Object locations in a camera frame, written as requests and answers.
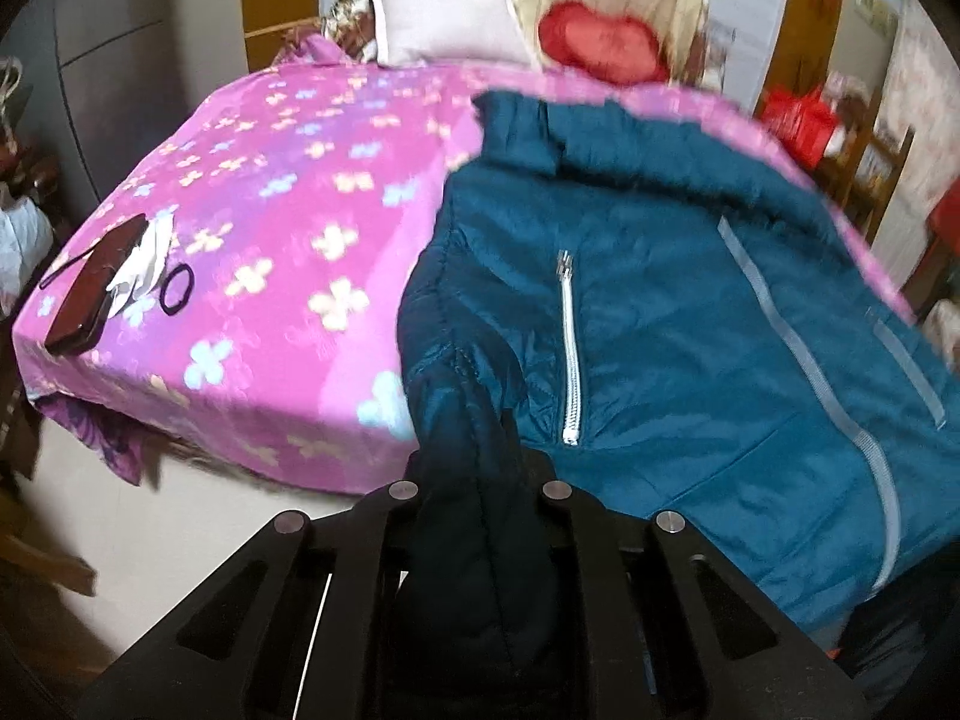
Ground red shopping bag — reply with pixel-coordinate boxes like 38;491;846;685
757;82;837;170

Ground white pillow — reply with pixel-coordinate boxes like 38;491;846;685
366;0;533;68

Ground brown floral cushion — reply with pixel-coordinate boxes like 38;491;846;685
322;0;380;61

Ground white tissue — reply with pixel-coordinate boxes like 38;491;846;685
105;210;177;316

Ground red heart-shaped cushion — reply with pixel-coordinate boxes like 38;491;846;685
538;0;672;85

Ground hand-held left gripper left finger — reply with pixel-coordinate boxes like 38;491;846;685
75;480;422;720

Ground pale floral curtain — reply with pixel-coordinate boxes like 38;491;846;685
870;0;960;188

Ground black hair tie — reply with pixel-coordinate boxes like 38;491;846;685
157;262;197;316

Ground black cord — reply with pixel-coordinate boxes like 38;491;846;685
39;240;102;290

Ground pink floral bedsheet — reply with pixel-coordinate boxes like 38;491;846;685
11;60;920;500

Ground teal quilted jacket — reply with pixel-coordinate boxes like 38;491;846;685
375;88;938;720

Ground wooden chair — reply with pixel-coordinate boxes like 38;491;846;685
814;90;920;245

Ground red cloth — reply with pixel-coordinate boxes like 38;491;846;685
926;199;960;271

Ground white plastic bag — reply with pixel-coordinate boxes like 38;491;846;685
0;187;57;301

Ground framed wall picture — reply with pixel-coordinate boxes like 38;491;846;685
855;0;901;35

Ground grey refrigerator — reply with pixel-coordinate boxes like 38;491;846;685
52;0;248;196

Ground dark cloth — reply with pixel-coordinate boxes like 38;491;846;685
836;562;960;698

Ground dark red phone case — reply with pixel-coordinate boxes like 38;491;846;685
43;214;151;355

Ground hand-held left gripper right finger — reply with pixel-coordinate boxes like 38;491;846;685
536;478;871;720

